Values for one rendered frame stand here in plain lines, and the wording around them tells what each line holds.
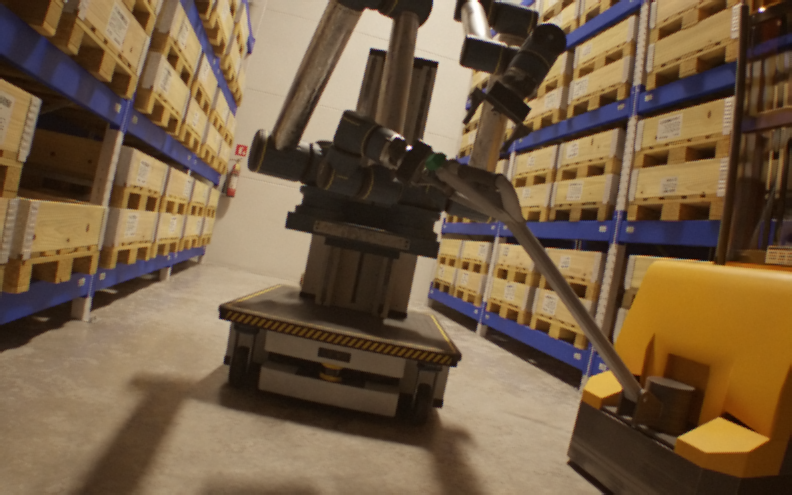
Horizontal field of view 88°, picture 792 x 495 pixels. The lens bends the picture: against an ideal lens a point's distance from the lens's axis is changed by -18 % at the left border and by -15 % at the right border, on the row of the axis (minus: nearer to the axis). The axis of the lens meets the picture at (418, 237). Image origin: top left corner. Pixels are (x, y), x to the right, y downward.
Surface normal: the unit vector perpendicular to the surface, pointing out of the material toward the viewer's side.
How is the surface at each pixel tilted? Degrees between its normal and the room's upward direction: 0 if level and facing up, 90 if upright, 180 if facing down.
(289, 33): 90
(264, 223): 90
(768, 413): 90
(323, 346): 90
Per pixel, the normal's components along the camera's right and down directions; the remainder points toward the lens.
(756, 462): 0.26, 0.03
